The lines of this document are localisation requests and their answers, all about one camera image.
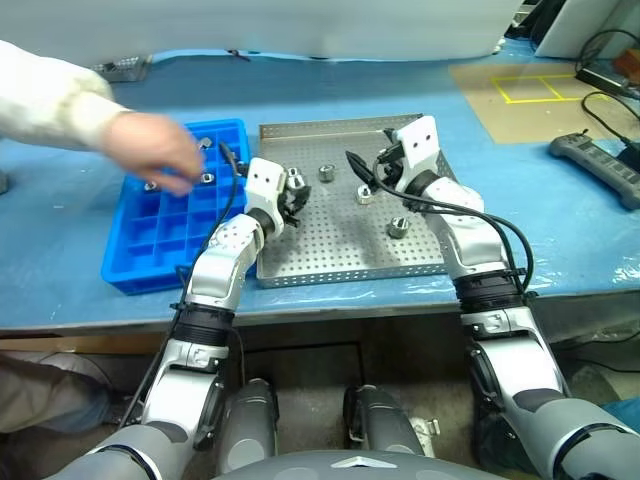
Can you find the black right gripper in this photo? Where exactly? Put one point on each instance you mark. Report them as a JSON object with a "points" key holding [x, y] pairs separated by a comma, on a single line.
{"points": [[393, 176]]}

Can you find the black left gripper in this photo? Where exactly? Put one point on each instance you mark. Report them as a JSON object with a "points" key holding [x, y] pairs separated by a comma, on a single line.
{"points": [[289, 204]]}

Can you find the metal roller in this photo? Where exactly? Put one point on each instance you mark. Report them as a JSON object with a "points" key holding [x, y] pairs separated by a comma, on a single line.
{"points": [[208, 177], [151, 186], [295, 179], [397, 226], [327, 173], [363, 194], [204, 143]]}

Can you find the person's white-sleeved forearm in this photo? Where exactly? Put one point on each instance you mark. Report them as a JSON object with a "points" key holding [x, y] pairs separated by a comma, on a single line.
{"points": [[45, 95]]}

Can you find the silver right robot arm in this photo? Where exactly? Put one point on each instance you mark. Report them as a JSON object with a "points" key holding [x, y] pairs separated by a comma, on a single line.
{"points": [[480, 240]]}

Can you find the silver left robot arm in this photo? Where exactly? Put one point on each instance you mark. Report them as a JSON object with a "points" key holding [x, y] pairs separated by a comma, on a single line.
{"points": [[215, 260]]}

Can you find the perforated steel tray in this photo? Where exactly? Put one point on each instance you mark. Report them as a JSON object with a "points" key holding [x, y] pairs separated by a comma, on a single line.
{"points": [[340, 240]]}

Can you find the blue compartment tray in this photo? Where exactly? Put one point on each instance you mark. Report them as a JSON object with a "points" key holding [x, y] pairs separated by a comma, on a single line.
{"points": [[150, 240]]}

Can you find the person's bare hand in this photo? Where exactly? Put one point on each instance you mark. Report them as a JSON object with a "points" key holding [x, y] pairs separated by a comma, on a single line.
{"points": [[150, 150]]}

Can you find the blue plastic table cover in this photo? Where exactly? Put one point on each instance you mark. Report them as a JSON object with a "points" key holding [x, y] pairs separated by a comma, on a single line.
{"points": [[350, 85]]}

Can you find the yellow tape rectangle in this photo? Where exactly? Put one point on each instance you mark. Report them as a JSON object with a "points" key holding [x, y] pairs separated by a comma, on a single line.
{"points": [[515, 79]]}

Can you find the brown cardboard mat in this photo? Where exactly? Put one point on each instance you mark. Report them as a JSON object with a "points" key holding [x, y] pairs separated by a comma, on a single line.
{"points": [[540, 115]]}

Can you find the black pen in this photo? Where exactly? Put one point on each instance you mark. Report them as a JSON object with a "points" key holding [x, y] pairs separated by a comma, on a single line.
{"points": [[239, 54]]}

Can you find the white foam board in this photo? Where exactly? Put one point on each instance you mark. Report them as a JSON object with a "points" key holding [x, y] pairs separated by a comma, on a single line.
{"points": [[250, 25]]}

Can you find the grey handheld controller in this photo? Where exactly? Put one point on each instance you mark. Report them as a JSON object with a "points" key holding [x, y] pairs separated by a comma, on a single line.
{"points": [[600, 162]]}

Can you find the black power adapter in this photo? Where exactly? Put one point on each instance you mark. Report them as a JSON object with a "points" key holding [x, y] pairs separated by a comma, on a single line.
{"points": [[602, 79]]}

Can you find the dark grey robot leg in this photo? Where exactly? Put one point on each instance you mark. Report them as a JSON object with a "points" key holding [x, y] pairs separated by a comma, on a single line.
{"points": [[250, 425], [385, 420]]}

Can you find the brown block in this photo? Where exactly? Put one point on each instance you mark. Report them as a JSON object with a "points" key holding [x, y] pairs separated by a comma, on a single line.
{"points": [[629, 62]]}

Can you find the grey robot torso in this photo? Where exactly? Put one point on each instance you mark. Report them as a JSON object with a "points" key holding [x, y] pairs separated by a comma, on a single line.
{"points": [[340, 467]]}

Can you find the person's jeans leg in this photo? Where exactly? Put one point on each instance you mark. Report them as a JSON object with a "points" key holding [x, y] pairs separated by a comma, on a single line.
{"points": [[45, 390]]}

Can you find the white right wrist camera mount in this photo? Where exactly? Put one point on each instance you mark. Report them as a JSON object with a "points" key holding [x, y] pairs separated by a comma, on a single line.
{"points": [[420, 142]]}

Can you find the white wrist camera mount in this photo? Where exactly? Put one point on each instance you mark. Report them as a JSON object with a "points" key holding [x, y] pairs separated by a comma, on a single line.
{"points": [[262, 182], [420, 142]]}

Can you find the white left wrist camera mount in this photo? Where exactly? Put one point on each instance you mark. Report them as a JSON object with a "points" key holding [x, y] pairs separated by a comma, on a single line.
{"points": [[262, 182]]}

